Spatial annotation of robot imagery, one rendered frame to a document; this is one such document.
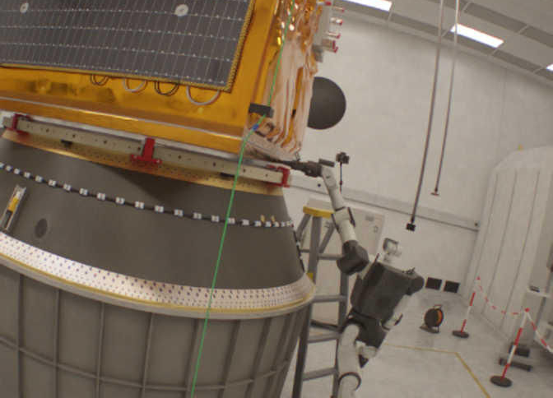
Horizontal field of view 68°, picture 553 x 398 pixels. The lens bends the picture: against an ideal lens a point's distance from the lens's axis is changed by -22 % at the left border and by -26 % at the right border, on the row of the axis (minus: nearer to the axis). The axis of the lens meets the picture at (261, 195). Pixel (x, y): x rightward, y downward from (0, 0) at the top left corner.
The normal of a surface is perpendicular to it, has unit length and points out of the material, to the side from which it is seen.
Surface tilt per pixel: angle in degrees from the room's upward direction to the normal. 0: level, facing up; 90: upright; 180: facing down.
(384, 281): 95
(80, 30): 90
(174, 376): 90
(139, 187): 62
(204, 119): 91
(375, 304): 110
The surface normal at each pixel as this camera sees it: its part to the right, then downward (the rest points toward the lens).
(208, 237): 0.63, -0.30
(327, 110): -0.11, 0.03
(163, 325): 0.44, 0.15
